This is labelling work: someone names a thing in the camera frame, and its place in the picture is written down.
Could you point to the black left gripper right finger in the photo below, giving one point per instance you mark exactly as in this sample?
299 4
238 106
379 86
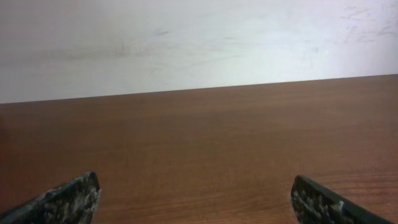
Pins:
314 203

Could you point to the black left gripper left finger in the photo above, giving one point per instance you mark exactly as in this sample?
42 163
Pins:
74 201

